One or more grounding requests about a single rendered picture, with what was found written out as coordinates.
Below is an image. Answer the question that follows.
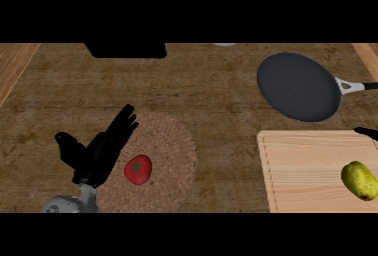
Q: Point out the red tomato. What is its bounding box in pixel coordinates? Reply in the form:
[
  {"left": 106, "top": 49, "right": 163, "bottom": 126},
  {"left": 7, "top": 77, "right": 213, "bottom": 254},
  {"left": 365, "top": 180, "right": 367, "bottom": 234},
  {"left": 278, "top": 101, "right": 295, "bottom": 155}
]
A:
[{"left": 122, "top": 154, "right": 153, "bottom": 186}]

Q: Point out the round woven brown placemat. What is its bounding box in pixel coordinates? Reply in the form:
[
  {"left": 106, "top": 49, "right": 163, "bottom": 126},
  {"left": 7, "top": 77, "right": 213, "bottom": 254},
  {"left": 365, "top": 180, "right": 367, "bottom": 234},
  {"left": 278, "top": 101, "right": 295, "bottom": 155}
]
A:
[{"left": 95, "top": 110, "right": 199, "bottom": 214}]

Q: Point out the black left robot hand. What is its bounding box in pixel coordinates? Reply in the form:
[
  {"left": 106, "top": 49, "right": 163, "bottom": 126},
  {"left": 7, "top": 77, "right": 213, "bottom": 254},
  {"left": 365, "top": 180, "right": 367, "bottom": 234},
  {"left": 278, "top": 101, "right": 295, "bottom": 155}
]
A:
[{"left": 52, "top": 103, "right": 140, "bottom": 189}]

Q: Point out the pale wooden cutting board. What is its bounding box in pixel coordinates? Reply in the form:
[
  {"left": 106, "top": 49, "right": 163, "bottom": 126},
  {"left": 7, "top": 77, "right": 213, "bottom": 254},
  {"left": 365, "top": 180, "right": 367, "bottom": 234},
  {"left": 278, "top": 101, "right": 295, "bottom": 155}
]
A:
[{"left": 255, "top": 129, "right": 378, "bottom": 214}]

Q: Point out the green pear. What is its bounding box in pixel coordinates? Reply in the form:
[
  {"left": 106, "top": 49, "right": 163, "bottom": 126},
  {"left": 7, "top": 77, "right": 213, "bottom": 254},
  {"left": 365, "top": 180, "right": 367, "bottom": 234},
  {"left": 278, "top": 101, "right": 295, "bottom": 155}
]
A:
[{"left": 339, "top": 160, "right": 378, "bottom": 202}]

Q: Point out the dark grey frying pan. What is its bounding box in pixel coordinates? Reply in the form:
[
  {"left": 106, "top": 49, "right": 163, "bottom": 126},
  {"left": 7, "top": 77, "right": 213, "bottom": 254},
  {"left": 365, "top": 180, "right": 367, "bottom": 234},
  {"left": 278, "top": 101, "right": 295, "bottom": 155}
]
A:
[{"left": 255, "top": 52, "right": 378, "bottom": 123}]

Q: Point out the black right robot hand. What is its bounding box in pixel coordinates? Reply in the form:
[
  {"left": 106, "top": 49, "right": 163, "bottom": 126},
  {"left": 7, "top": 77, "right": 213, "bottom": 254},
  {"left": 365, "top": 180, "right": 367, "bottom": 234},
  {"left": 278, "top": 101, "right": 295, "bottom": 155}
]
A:
[{"left": 352, "top": 126, "right": 378, "bottom": 142}]

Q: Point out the black box appliance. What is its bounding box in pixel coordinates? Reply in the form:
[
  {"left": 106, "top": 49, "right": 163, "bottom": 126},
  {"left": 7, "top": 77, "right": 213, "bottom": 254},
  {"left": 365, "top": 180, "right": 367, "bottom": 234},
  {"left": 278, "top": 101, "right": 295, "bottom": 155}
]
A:
[{"left": 82, "top": 43, "right": 168, "bottom": 59}]

